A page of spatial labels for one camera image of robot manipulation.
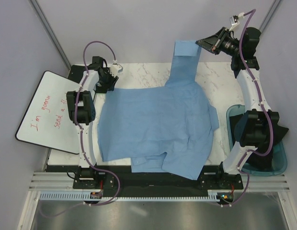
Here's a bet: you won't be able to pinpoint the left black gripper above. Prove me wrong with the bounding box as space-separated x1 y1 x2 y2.
99 69 119 92

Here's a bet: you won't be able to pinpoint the white slotted cable duct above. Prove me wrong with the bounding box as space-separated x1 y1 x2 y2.
39 191 221 202

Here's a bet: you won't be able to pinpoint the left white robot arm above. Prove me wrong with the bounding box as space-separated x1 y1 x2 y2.
66 56 123 168

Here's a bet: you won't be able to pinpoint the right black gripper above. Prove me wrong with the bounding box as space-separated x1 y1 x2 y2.
196 27 242 57

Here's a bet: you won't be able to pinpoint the light blue long sleeve shirt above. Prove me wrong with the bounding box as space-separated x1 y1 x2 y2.
97 41 219 180

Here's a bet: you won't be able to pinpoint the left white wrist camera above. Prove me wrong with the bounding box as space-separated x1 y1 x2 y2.
110 63 123 76

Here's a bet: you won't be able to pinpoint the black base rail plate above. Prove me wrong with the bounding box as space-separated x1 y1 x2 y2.
68 165 244 206

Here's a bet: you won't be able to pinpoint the teal plastic bin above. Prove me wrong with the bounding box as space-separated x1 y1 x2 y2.
226 104 287 177

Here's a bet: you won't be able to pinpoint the black mat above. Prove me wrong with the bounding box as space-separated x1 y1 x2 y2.
68 64 108 93

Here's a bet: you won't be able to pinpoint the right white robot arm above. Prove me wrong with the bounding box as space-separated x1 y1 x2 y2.
196 27 282 189

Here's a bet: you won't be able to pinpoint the black clothes in bin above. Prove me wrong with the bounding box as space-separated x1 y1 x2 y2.
229 111 289 172

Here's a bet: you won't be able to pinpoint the white dry-erase board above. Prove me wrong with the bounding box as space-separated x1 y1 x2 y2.
15 71 80 154

